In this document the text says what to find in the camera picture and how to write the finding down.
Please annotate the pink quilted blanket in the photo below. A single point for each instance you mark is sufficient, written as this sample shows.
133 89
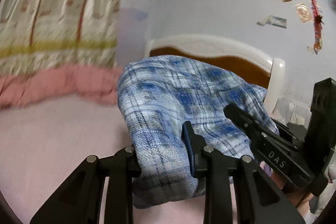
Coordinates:
93 83

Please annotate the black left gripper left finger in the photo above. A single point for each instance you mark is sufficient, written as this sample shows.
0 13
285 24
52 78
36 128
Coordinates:
97 190

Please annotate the pink bed sheet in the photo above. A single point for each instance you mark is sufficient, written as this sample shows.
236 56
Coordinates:
43 143

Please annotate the white brown bed headboard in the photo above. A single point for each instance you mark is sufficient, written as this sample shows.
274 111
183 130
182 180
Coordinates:
248 62

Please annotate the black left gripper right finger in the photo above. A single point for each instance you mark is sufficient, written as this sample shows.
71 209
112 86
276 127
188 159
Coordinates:
236 184

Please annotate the red hanging wall ornament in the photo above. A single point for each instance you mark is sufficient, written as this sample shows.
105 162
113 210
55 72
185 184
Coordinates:
317 20

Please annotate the blue white plaid shirt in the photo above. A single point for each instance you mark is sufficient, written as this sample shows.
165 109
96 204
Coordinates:
156 96

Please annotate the tree pattern curtain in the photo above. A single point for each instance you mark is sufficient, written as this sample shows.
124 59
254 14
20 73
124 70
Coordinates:
44 34

